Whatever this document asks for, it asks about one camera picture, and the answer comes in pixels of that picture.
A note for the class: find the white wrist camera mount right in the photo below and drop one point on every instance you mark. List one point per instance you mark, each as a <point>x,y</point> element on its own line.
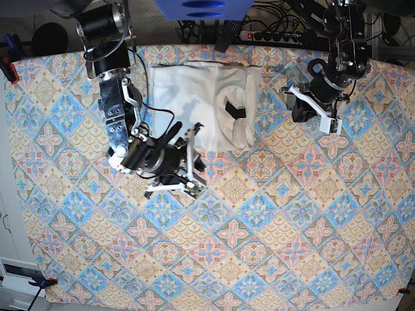
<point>191,184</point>

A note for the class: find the black remote-like device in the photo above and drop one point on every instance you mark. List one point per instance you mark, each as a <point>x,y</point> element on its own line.
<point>230,30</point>

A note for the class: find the orange black clamp left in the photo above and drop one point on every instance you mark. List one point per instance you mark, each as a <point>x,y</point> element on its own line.
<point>42,282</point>

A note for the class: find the white printed T-shirt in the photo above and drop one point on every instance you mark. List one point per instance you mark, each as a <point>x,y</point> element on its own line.
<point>222,98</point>

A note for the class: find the orange black clamp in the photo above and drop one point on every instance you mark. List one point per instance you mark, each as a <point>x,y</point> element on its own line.
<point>42,282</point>
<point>404,291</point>

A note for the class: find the blue plastic box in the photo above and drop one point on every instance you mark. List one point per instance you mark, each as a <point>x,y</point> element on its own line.
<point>204,9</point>

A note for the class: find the red blue clamp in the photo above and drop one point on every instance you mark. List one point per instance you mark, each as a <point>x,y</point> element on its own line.
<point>7,63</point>

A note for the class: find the black power strip red switch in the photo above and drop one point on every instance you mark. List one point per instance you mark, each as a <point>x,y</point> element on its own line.
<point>253,36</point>

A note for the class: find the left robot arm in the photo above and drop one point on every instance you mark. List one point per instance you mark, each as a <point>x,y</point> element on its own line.
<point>347,61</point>

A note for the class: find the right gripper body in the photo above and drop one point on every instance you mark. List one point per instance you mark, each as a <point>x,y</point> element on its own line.
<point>151,159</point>

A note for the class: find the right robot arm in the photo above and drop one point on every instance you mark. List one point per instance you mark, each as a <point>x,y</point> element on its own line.
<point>107,37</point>

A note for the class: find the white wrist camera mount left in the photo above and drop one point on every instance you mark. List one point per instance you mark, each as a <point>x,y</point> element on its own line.
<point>327,124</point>

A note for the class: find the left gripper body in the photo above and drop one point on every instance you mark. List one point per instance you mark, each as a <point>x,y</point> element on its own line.
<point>327,84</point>

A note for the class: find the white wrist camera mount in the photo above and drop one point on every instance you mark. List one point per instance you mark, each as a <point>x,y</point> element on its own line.
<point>191,184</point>
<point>327,124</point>

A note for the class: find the round black floor object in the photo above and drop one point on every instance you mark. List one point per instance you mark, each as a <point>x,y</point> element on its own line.
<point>49,39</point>

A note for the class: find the colourful patterned tablecloth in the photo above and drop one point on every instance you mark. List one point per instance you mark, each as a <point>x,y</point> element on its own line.
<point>302,221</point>

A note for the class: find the orange black clamp right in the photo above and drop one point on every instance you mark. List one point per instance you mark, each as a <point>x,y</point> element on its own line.
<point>404,291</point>

